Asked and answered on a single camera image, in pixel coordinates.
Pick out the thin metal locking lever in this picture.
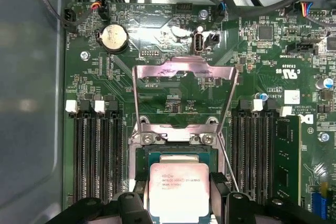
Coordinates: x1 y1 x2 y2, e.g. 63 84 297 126
217 132 240 193

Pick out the internal USB port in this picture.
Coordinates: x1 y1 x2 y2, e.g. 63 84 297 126
193 31 205 53

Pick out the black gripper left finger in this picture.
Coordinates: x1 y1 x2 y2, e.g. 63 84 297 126
52 180 153 224

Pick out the green motherboard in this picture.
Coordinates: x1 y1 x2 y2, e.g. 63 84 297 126
64 0 336 224

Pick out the black silver PC case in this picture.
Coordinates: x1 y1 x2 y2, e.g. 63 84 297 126
0 0 336 224

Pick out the silver coin cell battery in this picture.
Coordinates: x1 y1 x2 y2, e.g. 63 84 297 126
96 23 129 53

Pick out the green RAM stick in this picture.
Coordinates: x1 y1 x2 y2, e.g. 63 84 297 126
275 115 301 208

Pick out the silver CPU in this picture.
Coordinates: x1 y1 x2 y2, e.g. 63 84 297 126
145 152 212 224

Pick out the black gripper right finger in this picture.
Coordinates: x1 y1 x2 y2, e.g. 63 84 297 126
209 173 326 224

